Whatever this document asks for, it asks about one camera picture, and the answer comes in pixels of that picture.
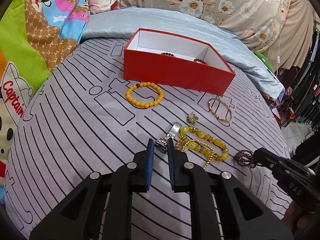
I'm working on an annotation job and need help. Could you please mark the purple multi-strand bead bracelet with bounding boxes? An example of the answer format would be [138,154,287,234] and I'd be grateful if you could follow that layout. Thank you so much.
[233,149,262,169]

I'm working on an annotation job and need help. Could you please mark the silver metal watch band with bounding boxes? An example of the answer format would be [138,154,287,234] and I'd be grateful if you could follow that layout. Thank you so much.
[155,122,181,154]

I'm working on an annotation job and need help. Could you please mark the thin gold bead chain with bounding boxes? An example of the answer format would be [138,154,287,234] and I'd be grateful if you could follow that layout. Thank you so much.
[175,138,216,169]

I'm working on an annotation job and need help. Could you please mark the chunky yellow stone bracelet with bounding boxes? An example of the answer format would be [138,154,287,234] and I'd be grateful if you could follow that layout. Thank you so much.
[177,126,230,163]

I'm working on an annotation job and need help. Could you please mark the small gold brooch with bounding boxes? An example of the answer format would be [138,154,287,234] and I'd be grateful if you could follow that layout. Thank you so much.
[187,113,199,124]

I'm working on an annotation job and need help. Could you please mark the rose gold bangle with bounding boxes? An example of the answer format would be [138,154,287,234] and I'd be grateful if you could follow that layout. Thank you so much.
[208,98,233,123]

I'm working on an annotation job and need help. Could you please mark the yellow round bead bracelet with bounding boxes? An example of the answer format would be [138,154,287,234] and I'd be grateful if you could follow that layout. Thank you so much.
[125,81,165,109]

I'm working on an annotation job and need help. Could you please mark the dark bead bracelet gold accents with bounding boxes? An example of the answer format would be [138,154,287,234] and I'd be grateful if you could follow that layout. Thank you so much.
[161,52,175,57]

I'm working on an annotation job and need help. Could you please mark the grey striped bed sheet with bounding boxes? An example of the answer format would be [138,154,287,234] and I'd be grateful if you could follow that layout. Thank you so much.
[5,38,288,237]

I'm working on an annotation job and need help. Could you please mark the green plastic object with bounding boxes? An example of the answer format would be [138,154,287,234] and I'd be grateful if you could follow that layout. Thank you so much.
[253,50,274,74]

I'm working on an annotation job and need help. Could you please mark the beige curtain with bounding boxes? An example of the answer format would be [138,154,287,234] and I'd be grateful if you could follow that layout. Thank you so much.
[263,0,319,71]

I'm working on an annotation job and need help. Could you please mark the red cardboard box white inside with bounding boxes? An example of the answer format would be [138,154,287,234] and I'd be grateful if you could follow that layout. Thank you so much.
[123,28,235,95]

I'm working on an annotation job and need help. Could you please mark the light blue pillow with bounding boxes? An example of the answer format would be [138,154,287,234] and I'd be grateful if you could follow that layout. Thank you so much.
[82,7,285,99]

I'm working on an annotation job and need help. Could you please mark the colourful monkey cartoon blanket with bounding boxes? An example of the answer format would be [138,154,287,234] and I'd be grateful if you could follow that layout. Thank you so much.
[0,0,91,205]

